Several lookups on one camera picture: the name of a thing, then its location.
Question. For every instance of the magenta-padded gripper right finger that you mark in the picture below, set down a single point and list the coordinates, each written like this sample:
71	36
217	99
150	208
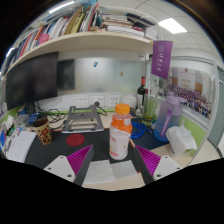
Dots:
166	166

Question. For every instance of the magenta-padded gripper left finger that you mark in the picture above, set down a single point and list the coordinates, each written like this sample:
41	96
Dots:
60	166

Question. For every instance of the orange-capped drink bottle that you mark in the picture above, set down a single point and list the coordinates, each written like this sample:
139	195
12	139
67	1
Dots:
120	133

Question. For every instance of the large purple water bottle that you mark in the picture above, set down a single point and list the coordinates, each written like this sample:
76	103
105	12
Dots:
170	115

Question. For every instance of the flat round red coaster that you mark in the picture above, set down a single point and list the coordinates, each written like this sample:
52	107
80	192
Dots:
75	140

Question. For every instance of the crumpled white tissue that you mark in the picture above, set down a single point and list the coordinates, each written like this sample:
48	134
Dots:
180	138

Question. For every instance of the brown floral patterned cup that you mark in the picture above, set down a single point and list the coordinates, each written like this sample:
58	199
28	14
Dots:
43	131

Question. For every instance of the white paper sheet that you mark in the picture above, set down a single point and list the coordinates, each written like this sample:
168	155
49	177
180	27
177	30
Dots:
100	171

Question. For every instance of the white open notebook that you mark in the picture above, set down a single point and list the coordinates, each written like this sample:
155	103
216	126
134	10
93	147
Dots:
20	146

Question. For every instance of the grey metal laptop stand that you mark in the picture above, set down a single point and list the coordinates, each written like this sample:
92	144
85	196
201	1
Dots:
82	120

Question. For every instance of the small blue box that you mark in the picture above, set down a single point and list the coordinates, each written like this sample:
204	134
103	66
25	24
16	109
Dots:
34	118

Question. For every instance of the green translucent cup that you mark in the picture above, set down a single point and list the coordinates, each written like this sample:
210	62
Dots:
149	111

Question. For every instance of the clear plastic box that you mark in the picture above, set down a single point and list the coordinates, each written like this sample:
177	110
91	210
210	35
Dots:
21	121

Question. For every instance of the group photo poster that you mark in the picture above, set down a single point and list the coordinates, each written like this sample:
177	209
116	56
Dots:
193	96

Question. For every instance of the white round jar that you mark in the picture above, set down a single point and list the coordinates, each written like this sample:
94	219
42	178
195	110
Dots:
129	101

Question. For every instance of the dark wine bottle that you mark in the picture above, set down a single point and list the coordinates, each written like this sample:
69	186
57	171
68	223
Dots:
141	91

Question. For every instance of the black computer monitor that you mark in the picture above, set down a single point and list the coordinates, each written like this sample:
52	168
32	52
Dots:
31	80

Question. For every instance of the purple hanging pennant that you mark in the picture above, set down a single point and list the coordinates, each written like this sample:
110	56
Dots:
162	60

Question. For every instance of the rectangular ceiling light panel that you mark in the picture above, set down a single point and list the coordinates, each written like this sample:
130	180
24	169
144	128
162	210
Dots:
172	25

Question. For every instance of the long ceiling tube light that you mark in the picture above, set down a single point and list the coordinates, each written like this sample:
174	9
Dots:
61	6

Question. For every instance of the white wall socket with plug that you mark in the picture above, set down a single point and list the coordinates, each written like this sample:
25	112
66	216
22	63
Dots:
98	101

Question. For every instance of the wall shelf with books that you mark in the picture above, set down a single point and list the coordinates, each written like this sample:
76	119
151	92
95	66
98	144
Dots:
86	41

